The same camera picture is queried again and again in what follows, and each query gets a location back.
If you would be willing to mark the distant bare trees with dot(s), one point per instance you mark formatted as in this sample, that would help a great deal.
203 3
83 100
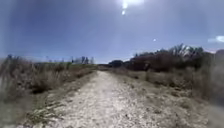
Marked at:
82 60

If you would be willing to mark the pale gravel dirt path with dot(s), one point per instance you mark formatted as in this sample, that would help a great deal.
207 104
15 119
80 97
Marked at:
106 103

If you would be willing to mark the row of dark trees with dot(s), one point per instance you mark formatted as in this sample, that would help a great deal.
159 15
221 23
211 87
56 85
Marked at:
160 60

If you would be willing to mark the dry grass verge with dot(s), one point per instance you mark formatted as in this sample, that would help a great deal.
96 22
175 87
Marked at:
36 80
173 83

